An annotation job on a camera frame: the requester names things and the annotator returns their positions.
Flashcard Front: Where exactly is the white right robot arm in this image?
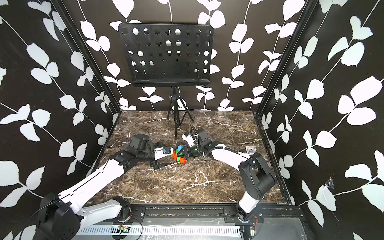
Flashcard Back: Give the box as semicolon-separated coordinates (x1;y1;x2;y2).
178;126;277;221

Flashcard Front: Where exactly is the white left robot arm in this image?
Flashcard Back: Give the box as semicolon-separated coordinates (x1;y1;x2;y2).
37;134;175;240

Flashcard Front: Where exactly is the playing card box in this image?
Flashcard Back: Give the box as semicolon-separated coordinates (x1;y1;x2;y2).
246;146;257;154

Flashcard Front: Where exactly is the white perforated strip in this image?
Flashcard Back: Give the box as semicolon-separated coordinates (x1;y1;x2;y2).
76;225;241;238

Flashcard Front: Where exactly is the black music stand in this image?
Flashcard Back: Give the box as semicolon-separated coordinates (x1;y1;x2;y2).
118;23;214;129

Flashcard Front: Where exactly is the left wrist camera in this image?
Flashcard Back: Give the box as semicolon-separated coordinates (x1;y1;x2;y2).
154;147;174;160

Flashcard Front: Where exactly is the black front rail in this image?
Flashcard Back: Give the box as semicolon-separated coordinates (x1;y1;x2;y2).
123;202;304;225

